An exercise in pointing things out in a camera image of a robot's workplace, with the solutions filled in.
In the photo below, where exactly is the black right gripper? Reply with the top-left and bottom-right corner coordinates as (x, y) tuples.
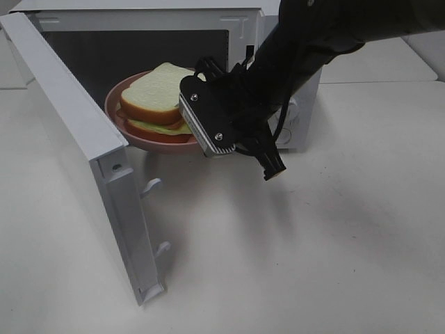
(194, 56), (286, 181)

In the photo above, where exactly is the round white door button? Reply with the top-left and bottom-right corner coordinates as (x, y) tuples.
(276, 127), (292, 145)

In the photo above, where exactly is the white microwave knob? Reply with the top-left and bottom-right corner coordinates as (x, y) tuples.
(284, 97), (300, 127)

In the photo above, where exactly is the white bread sandwich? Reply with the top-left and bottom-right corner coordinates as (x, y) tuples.
(118, 62), (194, 144)

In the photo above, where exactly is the pink round plate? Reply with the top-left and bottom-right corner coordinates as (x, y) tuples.
(104, 67), (202, 156)

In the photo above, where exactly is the white microwave door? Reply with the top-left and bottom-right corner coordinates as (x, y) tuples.
(1, 13), (170, 305)

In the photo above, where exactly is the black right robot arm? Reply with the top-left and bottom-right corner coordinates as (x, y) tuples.
(188, 1), (444, 180)

